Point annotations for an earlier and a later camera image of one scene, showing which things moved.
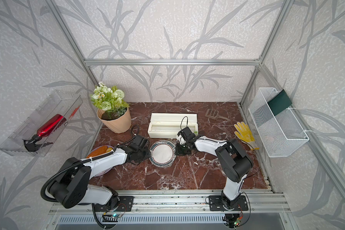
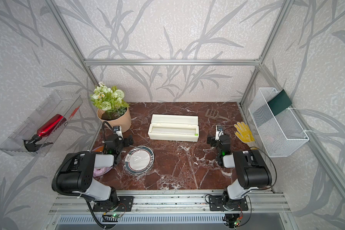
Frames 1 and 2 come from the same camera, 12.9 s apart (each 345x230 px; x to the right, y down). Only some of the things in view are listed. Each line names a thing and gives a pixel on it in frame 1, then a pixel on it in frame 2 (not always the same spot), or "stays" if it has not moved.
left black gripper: x=146 y=148 -> x=126 y=143
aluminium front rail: x=258 y=203 stays
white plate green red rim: x=162 y=153 -> x=139 y=160
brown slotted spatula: x=213 y=113 stays
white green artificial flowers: x=110 y=100 stays
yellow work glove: x=245 y=135 stays
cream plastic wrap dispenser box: x=167 y=125 stays
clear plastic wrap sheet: x=163 y=152 -> x=139 y=161
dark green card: x=279 y=102 stays
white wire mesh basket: x=281 y=132 stays
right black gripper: x=178 y=151 -> x=213 y=140
